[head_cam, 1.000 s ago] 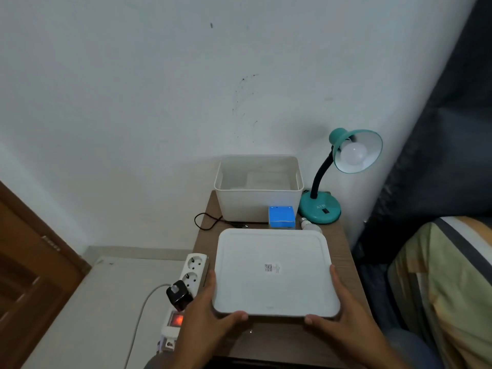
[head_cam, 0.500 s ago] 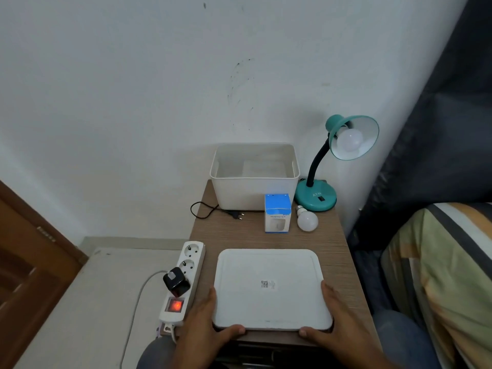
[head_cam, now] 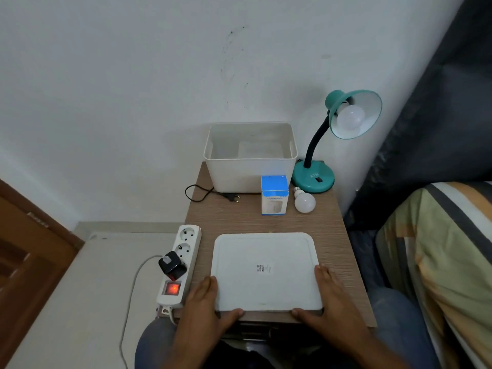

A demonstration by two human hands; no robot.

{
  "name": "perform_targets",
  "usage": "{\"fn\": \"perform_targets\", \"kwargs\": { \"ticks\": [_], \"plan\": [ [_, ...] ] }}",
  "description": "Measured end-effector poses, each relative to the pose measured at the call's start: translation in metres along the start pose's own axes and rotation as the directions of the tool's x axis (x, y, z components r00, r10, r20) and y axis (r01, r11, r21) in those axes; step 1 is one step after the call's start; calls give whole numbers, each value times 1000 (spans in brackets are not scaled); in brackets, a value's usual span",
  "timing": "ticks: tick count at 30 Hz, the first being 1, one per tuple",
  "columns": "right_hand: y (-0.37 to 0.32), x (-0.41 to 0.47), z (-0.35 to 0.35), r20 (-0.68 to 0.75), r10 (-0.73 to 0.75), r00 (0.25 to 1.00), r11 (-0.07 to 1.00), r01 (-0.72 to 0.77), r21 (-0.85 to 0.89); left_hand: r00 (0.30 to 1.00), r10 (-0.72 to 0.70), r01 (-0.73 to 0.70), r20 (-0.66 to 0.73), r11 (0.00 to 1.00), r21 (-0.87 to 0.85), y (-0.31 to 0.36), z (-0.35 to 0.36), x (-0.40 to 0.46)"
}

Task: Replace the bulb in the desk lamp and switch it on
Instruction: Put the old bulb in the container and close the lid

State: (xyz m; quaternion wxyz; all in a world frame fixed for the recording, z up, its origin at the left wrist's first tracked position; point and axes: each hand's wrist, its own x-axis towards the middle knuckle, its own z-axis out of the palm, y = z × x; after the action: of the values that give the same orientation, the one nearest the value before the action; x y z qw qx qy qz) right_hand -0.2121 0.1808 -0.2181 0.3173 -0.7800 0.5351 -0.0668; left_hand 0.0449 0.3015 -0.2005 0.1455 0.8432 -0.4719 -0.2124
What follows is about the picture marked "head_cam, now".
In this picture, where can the person's left hand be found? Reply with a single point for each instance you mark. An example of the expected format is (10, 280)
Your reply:
(201, 318)

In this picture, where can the person's right hand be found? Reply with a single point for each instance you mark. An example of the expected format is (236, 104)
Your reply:
(338, 322)

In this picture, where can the white storage box lid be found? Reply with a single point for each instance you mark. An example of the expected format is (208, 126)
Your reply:
(269, 249)

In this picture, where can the white light bulb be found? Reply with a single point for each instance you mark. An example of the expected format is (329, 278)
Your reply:
(350, 118)
(305, 203)

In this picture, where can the teal desk lamp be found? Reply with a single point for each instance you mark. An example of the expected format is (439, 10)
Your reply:
(311, 179)

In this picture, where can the blue and white bulb box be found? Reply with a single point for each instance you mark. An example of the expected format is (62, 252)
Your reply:
(275, 184)

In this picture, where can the person's blue jeans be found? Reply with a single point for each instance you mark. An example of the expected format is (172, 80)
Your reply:
(396, 322)

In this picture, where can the black charger adapter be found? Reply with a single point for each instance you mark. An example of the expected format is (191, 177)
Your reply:
(173, 267)

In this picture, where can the white power strip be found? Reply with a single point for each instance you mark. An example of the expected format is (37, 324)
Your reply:
(188, 236)

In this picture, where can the striped bedding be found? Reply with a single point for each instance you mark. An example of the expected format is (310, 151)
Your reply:
(453, 265)

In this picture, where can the white plastic storage box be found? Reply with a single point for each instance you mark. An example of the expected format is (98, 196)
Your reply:
(238, 176)

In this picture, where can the brown wooden door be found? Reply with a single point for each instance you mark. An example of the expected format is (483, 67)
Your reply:
(30, 265)

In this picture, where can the grey upholstered headboard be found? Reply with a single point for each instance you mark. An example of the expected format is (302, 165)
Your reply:
(442, 130)

